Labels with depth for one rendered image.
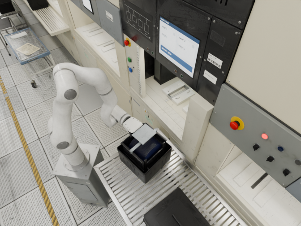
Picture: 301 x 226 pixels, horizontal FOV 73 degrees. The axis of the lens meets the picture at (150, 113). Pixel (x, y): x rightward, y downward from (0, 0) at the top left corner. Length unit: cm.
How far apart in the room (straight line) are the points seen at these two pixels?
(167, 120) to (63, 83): 89
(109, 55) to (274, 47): 183
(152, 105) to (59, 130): 81
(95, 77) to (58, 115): 30
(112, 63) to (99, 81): 112
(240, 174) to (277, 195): 24
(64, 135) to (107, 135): 141
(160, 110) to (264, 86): 101
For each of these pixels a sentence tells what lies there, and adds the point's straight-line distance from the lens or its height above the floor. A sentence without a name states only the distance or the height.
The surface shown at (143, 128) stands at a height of 111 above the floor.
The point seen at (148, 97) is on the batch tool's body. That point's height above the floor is 87.
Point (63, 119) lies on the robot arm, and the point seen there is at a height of 128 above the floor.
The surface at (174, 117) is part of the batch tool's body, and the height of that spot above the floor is 87.
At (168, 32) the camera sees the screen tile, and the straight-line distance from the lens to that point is 111.
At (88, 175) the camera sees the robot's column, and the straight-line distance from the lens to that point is 159.
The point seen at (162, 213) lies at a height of 86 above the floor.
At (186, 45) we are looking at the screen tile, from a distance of 103.
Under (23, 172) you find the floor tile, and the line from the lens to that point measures 276.
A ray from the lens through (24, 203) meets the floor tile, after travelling 260.
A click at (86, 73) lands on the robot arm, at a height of 150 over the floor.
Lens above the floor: 217
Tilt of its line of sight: 51 degrees down
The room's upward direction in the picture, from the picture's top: 1 degrees counter-clockwise
